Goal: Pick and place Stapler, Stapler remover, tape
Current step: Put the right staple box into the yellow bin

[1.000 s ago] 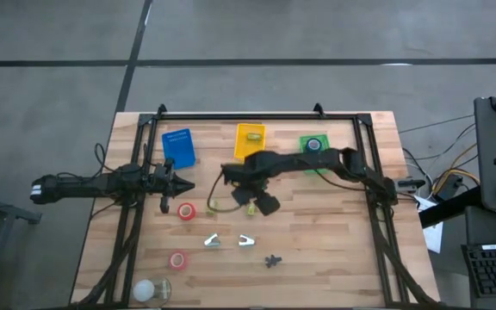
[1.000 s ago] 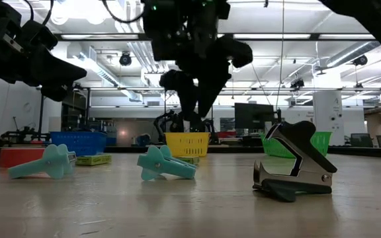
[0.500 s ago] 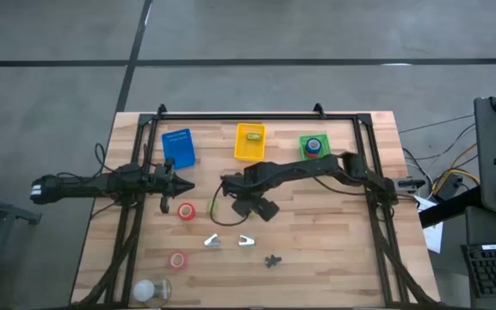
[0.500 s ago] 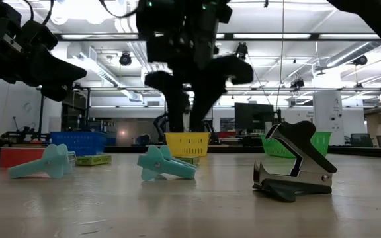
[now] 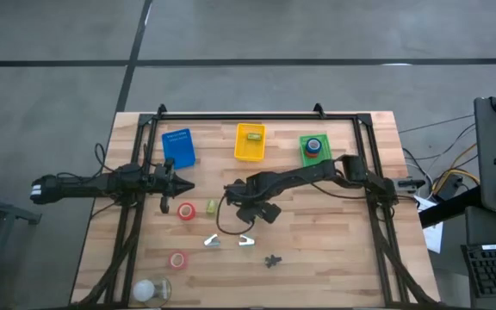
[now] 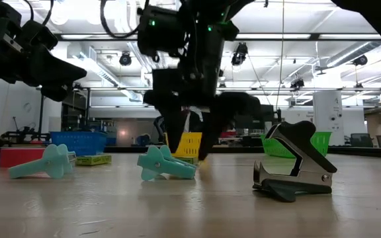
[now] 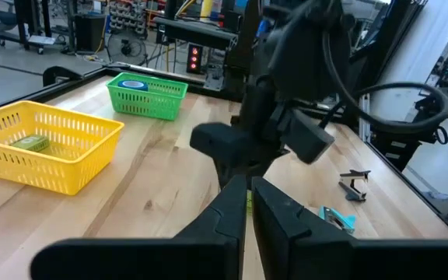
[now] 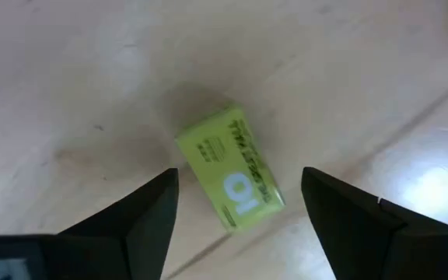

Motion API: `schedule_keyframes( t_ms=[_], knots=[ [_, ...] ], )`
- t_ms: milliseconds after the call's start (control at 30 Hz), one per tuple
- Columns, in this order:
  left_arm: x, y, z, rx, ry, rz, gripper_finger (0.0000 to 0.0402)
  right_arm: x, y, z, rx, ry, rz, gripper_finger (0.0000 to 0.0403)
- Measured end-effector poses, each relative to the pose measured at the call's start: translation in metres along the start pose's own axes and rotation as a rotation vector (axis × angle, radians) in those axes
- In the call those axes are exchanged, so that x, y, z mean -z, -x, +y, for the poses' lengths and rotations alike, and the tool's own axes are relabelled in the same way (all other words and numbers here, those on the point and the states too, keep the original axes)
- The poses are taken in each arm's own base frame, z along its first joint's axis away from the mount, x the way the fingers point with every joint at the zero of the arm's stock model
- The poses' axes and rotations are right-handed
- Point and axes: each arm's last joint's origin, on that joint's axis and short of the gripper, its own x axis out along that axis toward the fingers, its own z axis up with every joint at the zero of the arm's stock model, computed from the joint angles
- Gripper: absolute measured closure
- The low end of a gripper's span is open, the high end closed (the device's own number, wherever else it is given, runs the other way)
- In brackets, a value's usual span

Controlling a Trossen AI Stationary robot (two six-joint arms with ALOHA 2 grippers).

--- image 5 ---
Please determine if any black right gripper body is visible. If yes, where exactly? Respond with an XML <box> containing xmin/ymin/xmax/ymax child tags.
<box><xmin>247</xmin><ymin>183</ymin><xmax>275</xmax><ymax>210</ymax></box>

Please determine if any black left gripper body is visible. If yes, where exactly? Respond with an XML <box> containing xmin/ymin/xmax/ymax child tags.
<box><xmin>149</xmin><ymin>165</ymin><xmax>170</xmax><ymax>202</ymax></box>

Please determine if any blue plastic basket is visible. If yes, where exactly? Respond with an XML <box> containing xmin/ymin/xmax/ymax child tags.
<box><xmin>160</xmin><ymin>127</ymin><xmax>197</xmax><ymax>171</ymax></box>

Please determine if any yellow plastic basket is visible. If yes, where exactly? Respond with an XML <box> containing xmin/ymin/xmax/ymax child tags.
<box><xmin>233</xmin><ymin>122</ymin><xmax>268</xmax><ymax>163</ymax></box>

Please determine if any green plastic basket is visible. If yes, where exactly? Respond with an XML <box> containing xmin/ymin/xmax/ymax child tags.
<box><xmin>298</xmin><ymin>133</ymin><xmax>333</xmax><ymax>168</ymax></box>

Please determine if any white light bulb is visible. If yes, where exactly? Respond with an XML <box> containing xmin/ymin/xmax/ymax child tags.
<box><xmin>132</xmin><ymin>278</ymin><xmax>165</xmax><ymax>303</ymax></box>

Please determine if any clear glass bowl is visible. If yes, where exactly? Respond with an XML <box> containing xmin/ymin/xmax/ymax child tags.
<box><xmin>137</xmin><ymin>276</ymin><xmax>173</xmax><ymax>308</ymax></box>

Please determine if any black stand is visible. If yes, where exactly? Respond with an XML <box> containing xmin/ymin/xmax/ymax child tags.
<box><xmin>0</xmin><ymin>171</ymin><xmax>42</xmax><ymax>309</ymax></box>

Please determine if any white paper sheet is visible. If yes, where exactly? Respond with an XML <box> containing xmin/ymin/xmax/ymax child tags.
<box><xmin>415</xmin><ymin>195</ymin><xmax>446</xmax><ymax>254</ymax></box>

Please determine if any black desk bar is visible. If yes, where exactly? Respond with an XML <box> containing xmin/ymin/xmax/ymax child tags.
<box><xmin>418</xmin><ymin>187</ymin><xmax>484</xmax><ymax>229</ymax></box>

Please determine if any black power brick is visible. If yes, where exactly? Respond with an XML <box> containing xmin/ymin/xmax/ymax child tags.
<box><xmin>437</xmin><ymin>174</ymin><xmax>464</xmax><ymax>202</ymax></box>

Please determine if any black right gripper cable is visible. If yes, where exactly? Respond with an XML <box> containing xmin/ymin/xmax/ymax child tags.
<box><xmin>215</xmin><ymin>200</ymin><xmax>257</xmax><ymax>237</ymax></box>

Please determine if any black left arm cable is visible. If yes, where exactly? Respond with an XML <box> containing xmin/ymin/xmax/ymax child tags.
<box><xmin>88</xmin><ymin>142</ymin><xmax>120</xmax><ymax>216</ymax></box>

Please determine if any black aluminium table frame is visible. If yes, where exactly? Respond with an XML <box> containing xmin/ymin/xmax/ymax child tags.
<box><xmin>75</xmin><ymin>109</ymin><xmax>441</xmax><ymax>309</ymax></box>

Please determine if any grey black cable connector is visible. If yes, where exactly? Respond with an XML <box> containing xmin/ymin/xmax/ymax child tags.
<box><xmin>396</xmin><ymin>177</ymin><xmax>426</xmax><ymax>193</ymax></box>

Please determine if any black floor cable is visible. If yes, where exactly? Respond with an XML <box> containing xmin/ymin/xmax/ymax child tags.
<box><xmin>398</xmin><ymin>114</ymin><xmax>476</xmax><ymax>133</ymax></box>

